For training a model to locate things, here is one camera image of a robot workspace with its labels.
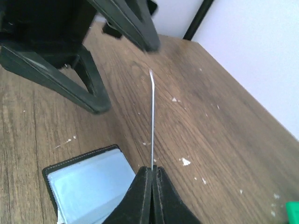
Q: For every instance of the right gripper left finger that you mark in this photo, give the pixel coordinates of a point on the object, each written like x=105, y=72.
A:
x=134, y=208

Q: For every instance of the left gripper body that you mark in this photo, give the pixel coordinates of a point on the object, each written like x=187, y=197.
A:
x=54, y=29

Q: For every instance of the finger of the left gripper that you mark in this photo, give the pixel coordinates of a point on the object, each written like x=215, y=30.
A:
x=32, y=66
x=131, y=19

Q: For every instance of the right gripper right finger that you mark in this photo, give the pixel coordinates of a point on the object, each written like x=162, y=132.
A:
x=167, y=205

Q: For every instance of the black card holder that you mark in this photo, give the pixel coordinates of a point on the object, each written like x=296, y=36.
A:
x=87, y=188

